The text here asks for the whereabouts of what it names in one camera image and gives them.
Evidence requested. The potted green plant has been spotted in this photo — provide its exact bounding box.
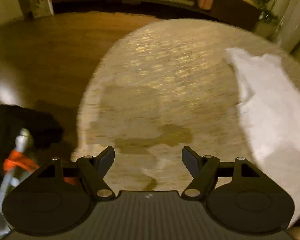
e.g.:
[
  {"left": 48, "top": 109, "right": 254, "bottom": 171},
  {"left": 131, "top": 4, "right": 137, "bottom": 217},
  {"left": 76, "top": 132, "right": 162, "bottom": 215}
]
[{"left": 253, "top": 0, "right": 279, "bottom": 39}]

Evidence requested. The dark wooden sideboard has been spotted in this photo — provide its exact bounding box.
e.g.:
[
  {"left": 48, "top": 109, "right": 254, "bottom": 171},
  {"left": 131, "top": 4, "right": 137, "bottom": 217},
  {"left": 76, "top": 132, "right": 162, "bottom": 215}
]
[{"left": 52, "top": 0, "right": 261, "bottom": 31}]

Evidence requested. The white red storage bag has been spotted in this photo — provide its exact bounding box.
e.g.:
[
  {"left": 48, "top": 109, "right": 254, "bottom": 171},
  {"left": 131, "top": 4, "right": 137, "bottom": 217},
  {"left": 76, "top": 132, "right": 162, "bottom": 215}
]
[{"left": 0, "top": 129, "right": 82, "bottom": 239}]

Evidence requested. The black garment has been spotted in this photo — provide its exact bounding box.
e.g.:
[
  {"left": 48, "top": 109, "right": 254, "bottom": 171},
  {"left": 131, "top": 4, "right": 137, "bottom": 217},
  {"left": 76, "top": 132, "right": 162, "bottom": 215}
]
[{"left": 0, "top": 105, "right": 64, "bottom": 160}]

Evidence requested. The white t-shirt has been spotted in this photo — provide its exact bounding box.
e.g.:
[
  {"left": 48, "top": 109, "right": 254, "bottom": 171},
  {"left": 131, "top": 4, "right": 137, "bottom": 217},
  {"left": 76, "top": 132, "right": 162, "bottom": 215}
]
[{"left": 226, "top": 48, "right": 300, "bottom": 222}]

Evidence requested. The cardboard box on floor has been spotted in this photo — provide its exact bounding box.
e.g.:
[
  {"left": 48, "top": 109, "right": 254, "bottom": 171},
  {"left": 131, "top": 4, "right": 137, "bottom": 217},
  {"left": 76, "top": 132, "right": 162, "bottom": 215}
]
[{"left": 30, "top": 0, "right": 54, "bottom": 18}]

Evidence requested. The gold lace tablecloth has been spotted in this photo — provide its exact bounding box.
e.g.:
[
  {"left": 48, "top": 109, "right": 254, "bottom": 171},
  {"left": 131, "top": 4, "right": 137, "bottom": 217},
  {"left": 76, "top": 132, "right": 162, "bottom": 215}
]
[{"left": 71, "top": 19, "right": 300, "bottom": 191}]

